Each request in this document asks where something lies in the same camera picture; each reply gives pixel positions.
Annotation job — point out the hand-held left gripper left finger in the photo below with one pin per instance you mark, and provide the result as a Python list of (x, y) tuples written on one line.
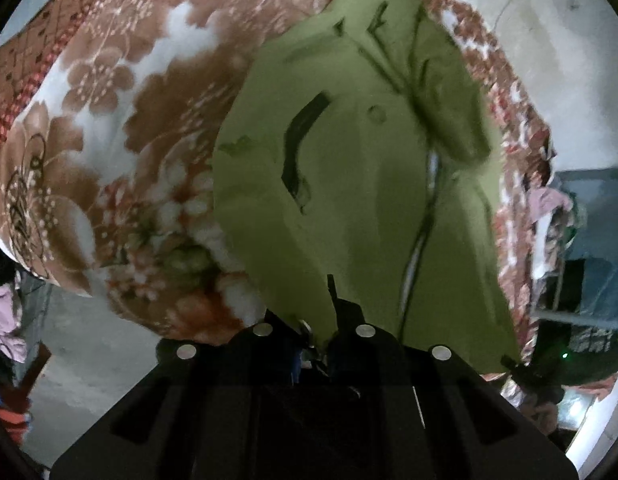
[(269, 355)]

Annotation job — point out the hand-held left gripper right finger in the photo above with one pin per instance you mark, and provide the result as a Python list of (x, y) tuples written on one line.
[(359, 355)]

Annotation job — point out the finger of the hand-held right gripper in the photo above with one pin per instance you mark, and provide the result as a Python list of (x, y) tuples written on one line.
[(531, 380)]

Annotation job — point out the green hooded jacket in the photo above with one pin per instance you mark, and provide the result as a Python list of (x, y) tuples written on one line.
[(359, 175)]

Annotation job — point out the blue metal rack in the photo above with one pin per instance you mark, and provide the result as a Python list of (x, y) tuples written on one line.
[(559, 285)]

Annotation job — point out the blue hanging cloth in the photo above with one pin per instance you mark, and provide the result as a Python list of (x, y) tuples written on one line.
[(599, 240)]

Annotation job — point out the pink cloth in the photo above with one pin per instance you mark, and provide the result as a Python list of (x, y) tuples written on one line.
[(546, 202)]

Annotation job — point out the pink garment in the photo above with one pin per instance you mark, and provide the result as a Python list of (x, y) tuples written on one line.
[(4, 320)]

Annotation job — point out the floral brown blanket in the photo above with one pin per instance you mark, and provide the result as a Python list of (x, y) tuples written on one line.
[(114, 135)]

